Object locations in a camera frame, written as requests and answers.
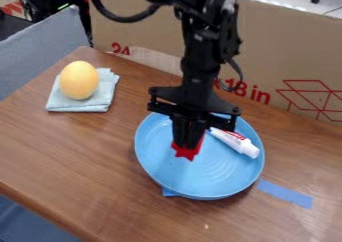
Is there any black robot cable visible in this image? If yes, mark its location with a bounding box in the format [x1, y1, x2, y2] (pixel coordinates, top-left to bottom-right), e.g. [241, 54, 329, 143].
[86, 0, 246, 93]

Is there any white toothpaste tube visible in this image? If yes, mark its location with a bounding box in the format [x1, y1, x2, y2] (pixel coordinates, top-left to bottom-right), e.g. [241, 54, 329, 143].
[209, 127, 261, 159]

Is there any blue tape strip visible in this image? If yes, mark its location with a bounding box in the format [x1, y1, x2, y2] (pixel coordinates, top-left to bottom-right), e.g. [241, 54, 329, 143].
[257, 179, 313, 209]

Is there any brown cardboard box wall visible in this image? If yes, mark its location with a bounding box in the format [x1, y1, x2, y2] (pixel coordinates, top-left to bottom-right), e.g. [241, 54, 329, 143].
[91, 0, 342, 126]

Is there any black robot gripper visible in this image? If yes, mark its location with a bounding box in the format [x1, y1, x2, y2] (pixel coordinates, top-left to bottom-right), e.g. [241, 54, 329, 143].
[147, 54, 242, 149]

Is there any yellow egg shaped object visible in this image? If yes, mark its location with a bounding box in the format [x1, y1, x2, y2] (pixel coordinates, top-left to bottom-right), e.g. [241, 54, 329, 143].
[59, 61, 99, 100]

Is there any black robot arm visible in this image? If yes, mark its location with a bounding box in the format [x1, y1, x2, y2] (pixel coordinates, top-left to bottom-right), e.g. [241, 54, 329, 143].
[147, 0, 242, 150]

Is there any light blue folded cloth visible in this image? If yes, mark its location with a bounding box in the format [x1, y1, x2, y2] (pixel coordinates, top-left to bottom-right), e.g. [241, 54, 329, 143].
[46, 68, 121, 112]

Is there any blue plastic plate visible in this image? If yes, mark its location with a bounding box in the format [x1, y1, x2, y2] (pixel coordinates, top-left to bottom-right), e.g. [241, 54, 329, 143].
[135, 113, 265, 200]

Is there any grey fabric panel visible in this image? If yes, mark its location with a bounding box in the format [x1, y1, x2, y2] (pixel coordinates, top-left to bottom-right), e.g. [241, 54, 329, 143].
[0, 6, 90, 101]

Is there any red rectangular block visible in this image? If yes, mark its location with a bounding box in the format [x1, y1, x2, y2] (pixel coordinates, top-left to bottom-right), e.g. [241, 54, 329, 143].
[172, 138, 205, 161]

